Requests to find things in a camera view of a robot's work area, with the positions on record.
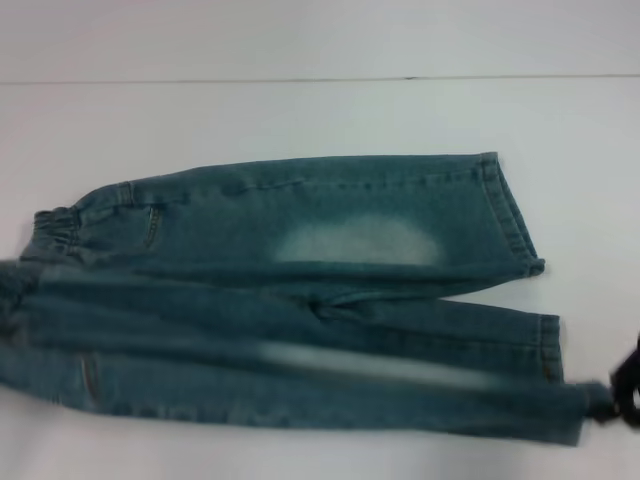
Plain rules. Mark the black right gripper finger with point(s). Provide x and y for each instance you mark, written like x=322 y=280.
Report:
x=625 y=412
x=627 y=370

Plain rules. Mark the blue denim shorts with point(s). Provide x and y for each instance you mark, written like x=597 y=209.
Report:
x=300 y=280

